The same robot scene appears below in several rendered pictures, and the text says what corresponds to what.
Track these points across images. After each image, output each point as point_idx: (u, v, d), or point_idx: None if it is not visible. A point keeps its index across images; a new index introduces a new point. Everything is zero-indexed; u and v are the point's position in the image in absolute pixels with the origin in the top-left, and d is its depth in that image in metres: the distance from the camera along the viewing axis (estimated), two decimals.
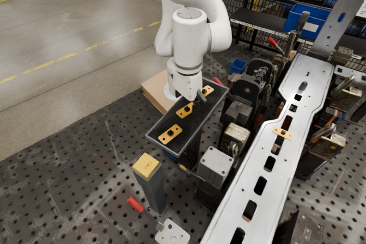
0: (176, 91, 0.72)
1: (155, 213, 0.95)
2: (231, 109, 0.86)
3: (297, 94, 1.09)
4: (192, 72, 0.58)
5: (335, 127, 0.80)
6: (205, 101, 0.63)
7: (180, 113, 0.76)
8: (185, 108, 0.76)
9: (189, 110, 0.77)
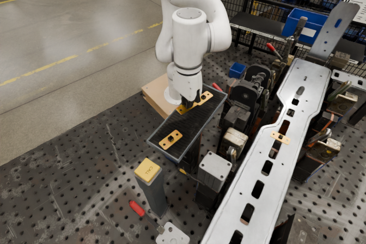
0: (182, 98, 0.71)
1: (156, 215, 0.97)
2: (230, 114, 0.88)
3: (294, 98, 1.11)
4: (192, 72, 0.58)
5: (331, 133, 0.82)
6: (199, 102, 0.66)
7: (180, 109, 0.74)
8: (185, 103, 0.74)
9: None
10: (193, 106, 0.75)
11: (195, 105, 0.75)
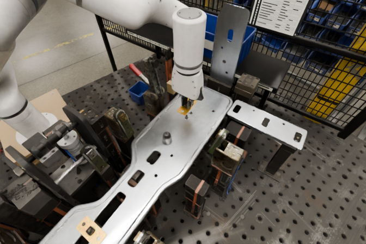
0: (183, 99, 0.71)
1: None
2: None
3: None
4: (196, 71, 0.58)
5: (144, 242, 0.45)
6: (202, 99, 0.67)
7: (181, 110, 0.73)
8: (185, 104, 0.74)
9: None
10: (193, 105, 0.75)
11: (194, 104, 0.75)
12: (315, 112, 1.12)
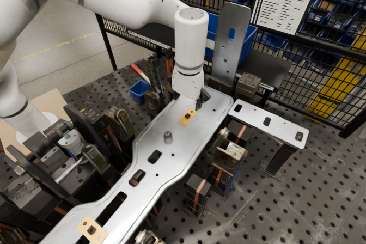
0: (175, 93, 0.72)
1: None
2: None
3: None
4: (196, 71, 0.58)
5: (146, 241, 0.45)
6: (209, 97, 0.64)
7: (182, 121, 0.78)
8: (185, 115, 0.79)
9: (190, 116, 0.80)
10: (193, 115, 0.80)
11: (194, 115, 0.80)
12: (316, 111, 1.12)
